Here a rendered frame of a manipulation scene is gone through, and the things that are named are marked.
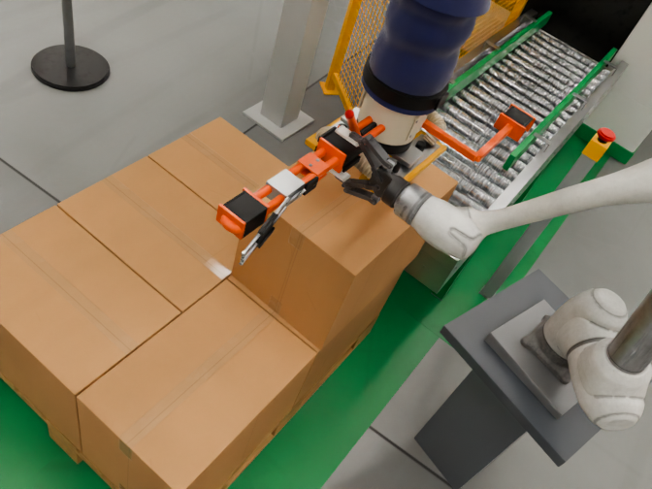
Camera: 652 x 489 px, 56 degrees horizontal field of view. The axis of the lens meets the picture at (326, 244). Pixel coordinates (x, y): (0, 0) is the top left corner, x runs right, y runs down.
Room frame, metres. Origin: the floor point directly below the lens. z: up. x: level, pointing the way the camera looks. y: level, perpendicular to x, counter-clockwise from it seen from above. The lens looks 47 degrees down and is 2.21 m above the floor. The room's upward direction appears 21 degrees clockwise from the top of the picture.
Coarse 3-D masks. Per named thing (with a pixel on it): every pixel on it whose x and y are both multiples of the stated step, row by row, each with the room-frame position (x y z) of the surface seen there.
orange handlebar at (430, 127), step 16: (384, 128) 1.37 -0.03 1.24; (432, 128) 1.45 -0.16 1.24; (512, 128) 1.60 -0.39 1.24; (448, 144) 1.42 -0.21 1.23; (464, 144) 1.43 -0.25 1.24; (496, 144) 1.49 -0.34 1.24; (304, 160) 1.12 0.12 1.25; (320, 160) 1.14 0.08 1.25; (336, 160) 1.17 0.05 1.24; (480, 160) 1.41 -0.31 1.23; (320, 176) 1.11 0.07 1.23; (256, 192) 0.97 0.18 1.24; (272, 208) 0.95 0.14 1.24; (224, 224) 0.85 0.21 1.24
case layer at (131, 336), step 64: (128, 192) 1.44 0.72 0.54; (192, 192) 1.55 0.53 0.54; (0, 256) 1.01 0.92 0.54; (64, 256) 1.09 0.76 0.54; (128, 256) 1.18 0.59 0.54; (192, 256) 1.28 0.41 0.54; (0, 320) 0.81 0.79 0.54; (64, 320) 0.89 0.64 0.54; (128, 320) 0.96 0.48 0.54; (192, 320) 1.04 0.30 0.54; (256, 320) 1.13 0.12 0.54; (64, 384) 0.71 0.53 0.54; (128, 384) 0.77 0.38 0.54; (192, 384) 0.84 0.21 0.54; (256, 384) 0.92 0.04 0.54; (128, 448) 0.61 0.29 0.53; (192, 448) 0.67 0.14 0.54
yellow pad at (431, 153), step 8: (416, 136) 1.56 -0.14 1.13; (416, 144) 1.49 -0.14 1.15; (424, 144) 1.49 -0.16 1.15; (440, 144) 1.56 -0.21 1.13; (424, 152) 1.49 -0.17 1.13; (432, 152) 1.50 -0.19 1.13; (440, 152) 1.53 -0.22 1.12; (424, 160) 1.46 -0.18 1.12; (432, 160) 1.48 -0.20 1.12; (400, 168) 1.38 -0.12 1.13; (408, 168) 1.39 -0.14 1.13; (416, 168) 1.41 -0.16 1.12; (424, 168) 1.44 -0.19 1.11; (408, 176) 1.37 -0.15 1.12
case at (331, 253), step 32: (320, 192) 1.37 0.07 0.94; (448, 192) 1.60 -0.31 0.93; (288, 224) 1.20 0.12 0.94; (320, 224) 1.24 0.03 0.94; (352, 224) 1.29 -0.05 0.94; (384, 224) 1.34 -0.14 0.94; (256, 256) 1.23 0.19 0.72; (288, 256) 1.19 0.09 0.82; (320, 256) 1.15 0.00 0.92; (352, 256) 1.17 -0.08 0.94; (384, 256) 1.27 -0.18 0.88; (256, 288) 1.22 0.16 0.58; (288, 288) 1.18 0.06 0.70; (320, 288) 1.14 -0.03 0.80; (352, 288) 1.13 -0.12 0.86; (288, 320) 1.16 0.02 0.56; (320, 320) 1.12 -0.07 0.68
